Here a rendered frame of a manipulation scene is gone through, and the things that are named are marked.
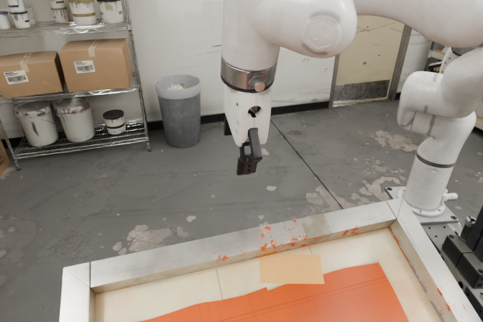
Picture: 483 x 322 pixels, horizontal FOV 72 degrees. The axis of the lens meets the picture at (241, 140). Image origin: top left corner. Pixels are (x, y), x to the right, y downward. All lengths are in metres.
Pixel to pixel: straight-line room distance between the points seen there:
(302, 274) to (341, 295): 0.07
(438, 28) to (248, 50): 0.21
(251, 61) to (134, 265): 0.34
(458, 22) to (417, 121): 0.56
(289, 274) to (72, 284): 0.32
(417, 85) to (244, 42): 0.54
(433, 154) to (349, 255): 0.45
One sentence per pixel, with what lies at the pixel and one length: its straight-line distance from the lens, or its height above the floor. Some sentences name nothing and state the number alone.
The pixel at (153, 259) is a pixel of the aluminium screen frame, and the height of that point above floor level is 1.37.
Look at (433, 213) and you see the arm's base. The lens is 1.08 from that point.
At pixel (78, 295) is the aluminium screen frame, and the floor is 1.36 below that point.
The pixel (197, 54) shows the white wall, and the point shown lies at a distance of 3.68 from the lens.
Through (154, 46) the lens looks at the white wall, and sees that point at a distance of 3.62.
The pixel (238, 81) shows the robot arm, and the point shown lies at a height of 1.63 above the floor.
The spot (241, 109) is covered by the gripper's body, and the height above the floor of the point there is 1.59.
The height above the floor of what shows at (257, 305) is 1.31.
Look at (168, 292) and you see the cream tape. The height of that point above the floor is 1.33.
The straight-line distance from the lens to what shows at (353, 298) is 0.61.
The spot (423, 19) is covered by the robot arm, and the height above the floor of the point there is 1.71.
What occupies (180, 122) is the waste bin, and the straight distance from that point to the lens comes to 3.35.
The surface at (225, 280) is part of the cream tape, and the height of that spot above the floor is 1.32.
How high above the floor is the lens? 1.78
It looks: 30 degrees down
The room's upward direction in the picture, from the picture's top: straight up
